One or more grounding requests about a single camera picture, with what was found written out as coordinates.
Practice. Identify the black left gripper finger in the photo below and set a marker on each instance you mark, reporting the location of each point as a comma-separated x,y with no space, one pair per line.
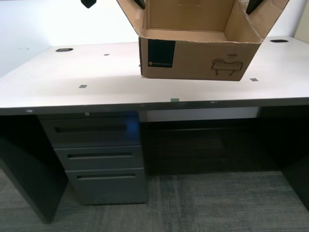
88,3
141,3

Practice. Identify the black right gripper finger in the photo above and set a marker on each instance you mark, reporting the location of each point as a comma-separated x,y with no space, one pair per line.
253,5

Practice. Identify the cardboard box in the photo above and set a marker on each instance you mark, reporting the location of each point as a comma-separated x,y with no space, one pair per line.
193,60

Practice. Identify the large green tape square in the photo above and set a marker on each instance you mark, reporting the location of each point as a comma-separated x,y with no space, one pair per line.
174,99

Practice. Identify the black desk side panel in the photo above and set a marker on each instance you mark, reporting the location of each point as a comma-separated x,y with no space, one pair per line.
31,174
289,149

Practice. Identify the black desk modesty panel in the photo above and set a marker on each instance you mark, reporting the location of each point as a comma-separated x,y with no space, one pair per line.
205,149

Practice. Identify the grey drawer pedestal cabinet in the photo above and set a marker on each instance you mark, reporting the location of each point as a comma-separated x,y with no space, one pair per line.
106,188

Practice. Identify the tall grey pedestal drawer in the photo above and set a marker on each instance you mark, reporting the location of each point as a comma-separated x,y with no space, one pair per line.
108,191

